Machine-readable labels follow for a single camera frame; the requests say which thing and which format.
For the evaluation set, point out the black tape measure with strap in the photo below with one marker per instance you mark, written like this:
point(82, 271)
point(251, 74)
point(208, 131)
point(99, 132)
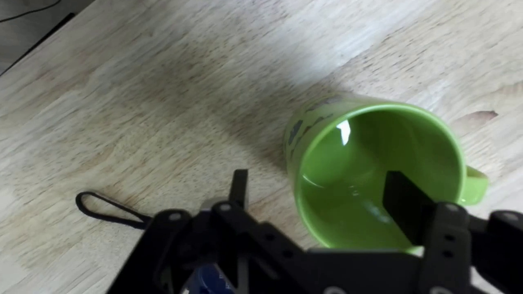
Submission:
point(102, 208)

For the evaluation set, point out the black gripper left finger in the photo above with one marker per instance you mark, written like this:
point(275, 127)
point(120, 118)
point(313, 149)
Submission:
point(237, 193)

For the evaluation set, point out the green ceramic mug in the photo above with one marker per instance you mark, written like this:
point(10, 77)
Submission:
point(339, 152)

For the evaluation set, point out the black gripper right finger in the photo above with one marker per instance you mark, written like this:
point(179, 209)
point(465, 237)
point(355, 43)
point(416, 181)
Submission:
point(407, 204)

